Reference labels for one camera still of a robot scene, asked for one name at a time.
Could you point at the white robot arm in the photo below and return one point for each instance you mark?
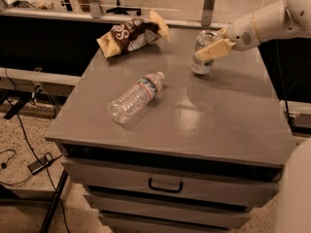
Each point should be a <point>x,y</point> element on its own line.
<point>293,212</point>

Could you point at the grey drawer cabinet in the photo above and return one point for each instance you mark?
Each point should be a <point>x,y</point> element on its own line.
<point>223,135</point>

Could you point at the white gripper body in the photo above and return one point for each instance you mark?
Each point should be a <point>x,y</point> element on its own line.
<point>241,33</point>

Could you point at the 7up soda can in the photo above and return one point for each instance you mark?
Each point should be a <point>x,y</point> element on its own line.
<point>202,61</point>

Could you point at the brown chip bag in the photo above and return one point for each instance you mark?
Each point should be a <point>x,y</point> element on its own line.
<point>133,35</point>

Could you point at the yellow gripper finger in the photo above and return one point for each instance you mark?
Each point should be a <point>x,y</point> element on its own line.
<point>207,50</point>
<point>222,33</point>

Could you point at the black drawer handle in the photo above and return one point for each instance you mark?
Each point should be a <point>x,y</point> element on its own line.
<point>165,187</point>

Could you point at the black power adapter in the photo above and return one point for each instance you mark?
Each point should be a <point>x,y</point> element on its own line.
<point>38,165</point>

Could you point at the clear plastic water bottle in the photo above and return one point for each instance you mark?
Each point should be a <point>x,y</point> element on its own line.
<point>131,102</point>

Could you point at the black stand leg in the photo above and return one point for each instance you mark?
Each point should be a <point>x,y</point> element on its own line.
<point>53,204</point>

